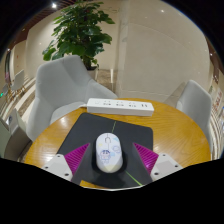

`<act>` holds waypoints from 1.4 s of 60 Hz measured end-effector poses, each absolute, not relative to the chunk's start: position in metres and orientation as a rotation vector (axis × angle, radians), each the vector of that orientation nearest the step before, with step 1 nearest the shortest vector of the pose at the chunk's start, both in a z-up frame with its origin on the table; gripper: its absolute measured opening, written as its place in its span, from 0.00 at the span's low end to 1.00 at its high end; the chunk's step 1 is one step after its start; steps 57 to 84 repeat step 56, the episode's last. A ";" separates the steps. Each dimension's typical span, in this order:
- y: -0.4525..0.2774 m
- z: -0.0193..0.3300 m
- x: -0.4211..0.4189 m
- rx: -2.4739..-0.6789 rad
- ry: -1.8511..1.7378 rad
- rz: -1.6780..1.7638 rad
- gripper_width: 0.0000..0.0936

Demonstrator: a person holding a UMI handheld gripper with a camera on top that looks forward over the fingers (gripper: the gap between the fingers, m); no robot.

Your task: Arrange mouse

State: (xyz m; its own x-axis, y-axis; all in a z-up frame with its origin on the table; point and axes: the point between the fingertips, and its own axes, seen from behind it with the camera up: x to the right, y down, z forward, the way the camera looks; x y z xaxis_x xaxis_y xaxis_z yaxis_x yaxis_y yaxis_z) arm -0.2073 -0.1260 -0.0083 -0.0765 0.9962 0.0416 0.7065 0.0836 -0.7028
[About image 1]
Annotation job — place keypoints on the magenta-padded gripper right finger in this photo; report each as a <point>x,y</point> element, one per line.
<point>148,158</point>

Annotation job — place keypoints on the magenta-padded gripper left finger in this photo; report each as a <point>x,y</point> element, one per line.
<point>75,159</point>

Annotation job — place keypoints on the white cartoon-print computer mouse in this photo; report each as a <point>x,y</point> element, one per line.
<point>109,151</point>

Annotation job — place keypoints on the black mouse pad green line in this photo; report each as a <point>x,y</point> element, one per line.
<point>90,130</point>

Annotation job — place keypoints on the white power strip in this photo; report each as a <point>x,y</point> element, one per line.
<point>120,106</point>

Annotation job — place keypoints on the grey shell chair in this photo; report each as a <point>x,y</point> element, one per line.
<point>11,136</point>
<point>196,103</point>
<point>60,86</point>
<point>19,80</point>

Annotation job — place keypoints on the red white poster board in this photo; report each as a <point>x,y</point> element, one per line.
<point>217,101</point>

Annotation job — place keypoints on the green potted plant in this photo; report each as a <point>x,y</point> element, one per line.
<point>80,30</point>

